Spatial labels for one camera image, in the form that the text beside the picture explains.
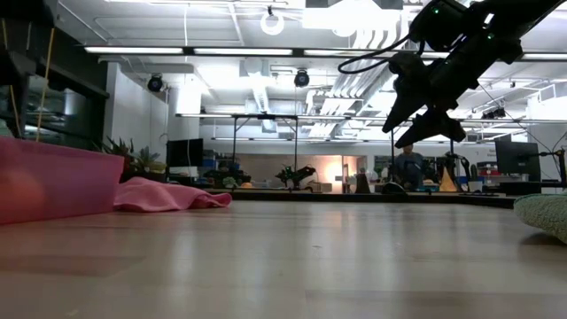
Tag person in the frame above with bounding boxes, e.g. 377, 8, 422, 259
393, 143, 427, 191

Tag black round ceiling device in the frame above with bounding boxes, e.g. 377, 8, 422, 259
292, 67, 312, 89
146, 73, 166, 94

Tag black aluminium table frame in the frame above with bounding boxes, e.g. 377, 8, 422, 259
203, 188, 517, 209

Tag black computer monitor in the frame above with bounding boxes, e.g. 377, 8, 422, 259
494, 140, 543, 183
167, 137, 205, 168

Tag ceiling light strip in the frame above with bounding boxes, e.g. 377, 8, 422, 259
193, 47, 294, 57
521, 52, 567, 61
303, 48, 395, 58
83, 46, 184, 55

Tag yellow cable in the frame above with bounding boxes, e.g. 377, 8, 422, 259
35, 26, 57, 143
1, 17, 22, 138

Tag yellow cone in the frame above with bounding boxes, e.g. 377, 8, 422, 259
439, 167, 459, 193

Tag black camera cable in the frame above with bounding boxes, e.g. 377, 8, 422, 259
337, 34, 427, 75

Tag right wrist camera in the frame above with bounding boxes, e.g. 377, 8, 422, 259
388, 52, 430, 88

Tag pink translucent plastic bin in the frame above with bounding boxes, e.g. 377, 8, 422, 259
0, 136, 126, 226

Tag black ceiling track lights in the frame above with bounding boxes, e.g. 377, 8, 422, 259
481, 107, 508, 121

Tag pink microfiber towel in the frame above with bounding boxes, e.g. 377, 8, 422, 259
113, 176, 233, 213

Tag succulent in black pot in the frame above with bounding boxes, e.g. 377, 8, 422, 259
94, 136, 168, 183

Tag light green microfiber towel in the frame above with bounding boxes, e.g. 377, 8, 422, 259
513, 191, 567, 245

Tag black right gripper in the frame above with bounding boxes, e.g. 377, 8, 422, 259
381, 43, 483, 150

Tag white ring ceiling light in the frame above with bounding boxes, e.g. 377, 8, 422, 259
259, 11, 286, 37

